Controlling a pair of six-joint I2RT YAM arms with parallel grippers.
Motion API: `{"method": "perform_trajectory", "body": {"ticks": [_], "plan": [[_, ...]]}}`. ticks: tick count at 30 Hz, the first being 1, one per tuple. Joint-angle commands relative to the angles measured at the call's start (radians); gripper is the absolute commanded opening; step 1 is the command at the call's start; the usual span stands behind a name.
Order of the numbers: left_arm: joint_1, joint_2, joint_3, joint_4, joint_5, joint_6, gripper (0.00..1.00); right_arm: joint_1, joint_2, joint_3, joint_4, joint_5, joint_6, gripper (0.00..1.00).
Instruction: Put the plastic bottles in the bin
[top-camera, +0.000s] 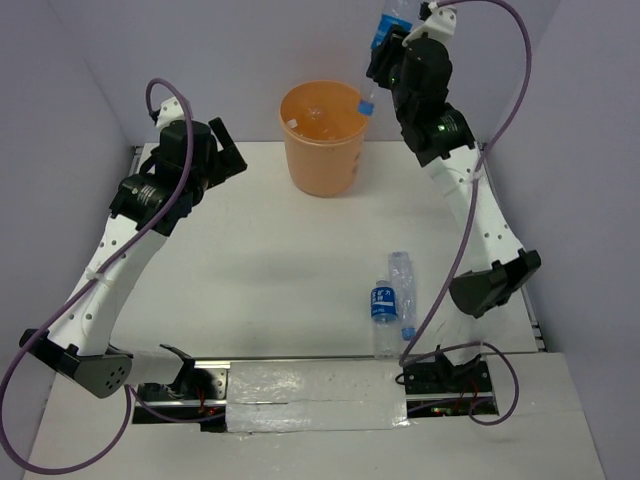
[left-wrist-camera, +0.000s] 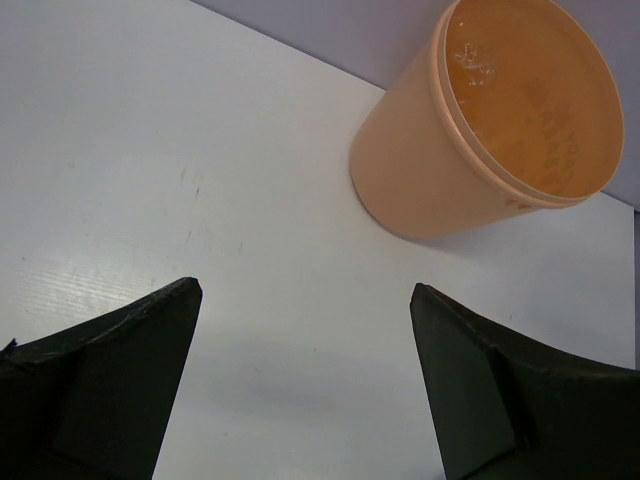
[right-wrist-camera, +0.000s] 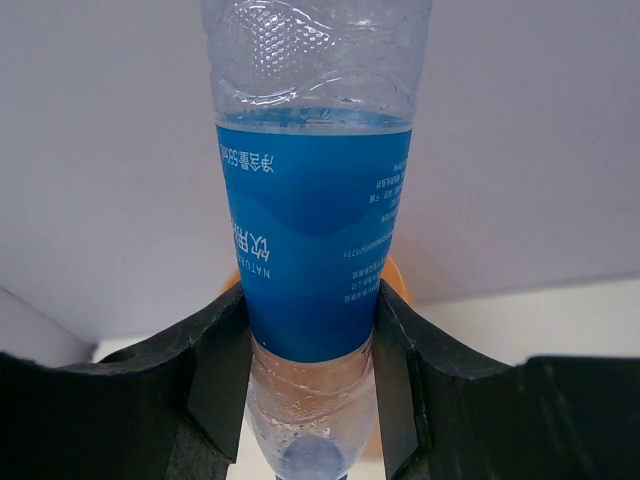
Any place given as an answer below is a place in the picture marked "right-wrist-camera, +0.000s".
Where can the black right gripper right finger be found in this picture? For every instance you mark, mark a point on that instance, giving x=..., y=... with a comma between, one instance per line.
x=447, y=411

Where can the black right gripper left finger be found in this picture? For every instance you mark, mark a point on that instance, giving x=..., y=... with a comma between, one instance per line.
x=168, y=407

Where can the blue label bottle front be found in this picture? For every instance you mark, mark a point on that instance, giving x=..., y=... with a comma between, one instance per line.
x=314, y=105

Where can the orange plastic bin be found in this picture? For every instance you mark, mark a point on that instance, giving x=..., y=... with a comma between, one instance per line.
x=393, y=276

